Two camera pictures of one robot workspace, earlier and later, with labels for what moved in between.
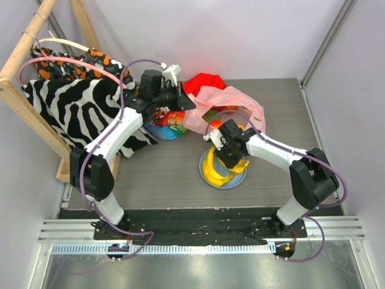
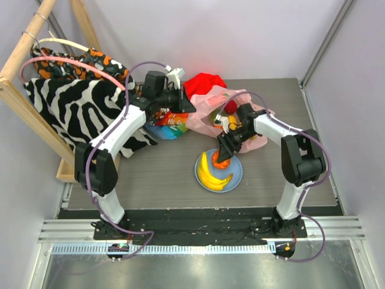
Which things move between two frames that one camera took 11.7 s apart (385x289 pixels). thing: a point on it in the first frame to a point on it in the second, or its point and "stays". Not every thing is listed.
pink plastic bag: [212, 98] stays
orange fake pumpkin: [231, 108] to [222, 164]
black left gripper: [182, 102] stays
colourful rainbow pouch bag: [167, 124] stays
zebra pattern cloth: [78, 109] stays
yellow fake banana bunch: [212, 172] to [207, 179]
